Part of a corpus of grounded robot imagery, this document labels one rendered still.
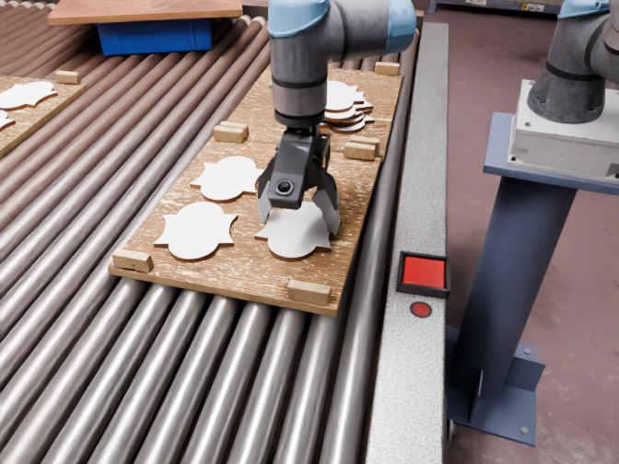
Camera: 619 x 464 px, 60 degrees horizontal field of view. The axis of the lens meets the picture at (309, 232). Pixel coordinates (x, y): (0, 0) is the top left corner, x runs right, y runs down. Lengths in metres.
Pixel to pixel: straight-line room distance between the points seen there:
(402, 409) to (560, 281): 1.71
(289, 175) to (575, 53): 0.66
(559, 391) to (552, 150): 0.97
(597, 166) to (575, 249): 1.31
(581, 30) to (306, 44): 0.62
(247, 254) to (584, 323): 1.59
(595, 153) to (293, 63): 0.71
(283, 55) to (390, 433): 0.47
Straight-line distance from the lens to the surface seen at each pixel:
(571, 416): 1.91
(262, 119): 1.18
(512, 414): 1.83
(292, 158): 0.73
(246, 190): 0.94
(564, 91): 1.21
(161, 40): 1.62
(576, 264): 2.43
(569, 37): 1.17
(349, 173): 0.99
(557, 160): 1.21
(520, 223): 1.34
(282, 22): 0.68
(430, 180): 1.03
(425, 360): 0.72
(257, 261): 0.80
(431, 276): 0.80
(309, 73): 0.70
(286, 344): 0.71
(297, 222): 0.86
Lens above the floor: 1.47
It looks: 39 degrees down
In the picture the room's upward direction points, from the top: straight up
